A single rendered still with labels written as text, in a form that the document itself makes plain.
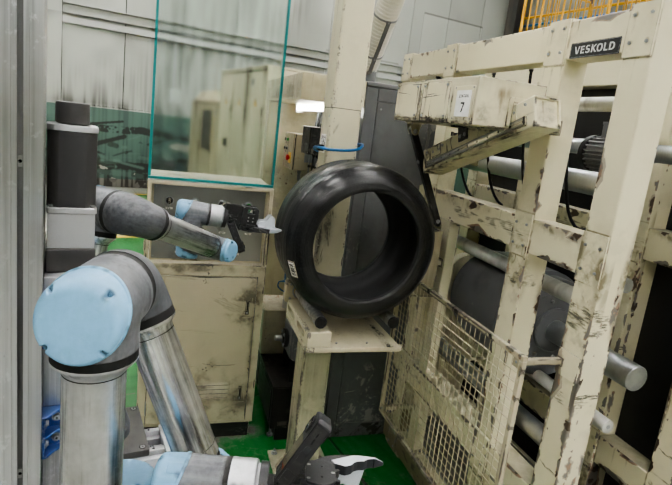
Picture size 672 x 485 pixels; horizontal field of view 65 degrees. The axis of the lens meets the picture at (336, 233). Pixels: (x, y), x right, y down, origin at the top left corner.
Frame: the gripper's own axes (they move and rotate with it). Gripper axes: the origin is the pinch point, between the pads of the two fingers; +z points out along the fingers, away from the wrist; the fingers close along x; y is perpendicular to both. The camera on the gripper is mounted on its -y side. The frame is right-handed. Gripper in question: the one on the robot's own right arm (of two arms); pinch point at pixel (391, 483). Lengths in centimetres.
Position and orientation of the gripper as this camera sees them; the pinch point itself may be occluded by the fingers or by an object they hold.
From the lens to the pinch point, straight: 89.9
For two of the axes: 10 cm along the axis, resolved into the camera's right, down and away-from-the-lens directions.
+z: 9.9, 1.1, 0.5
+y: -1.1, 9.9, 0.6
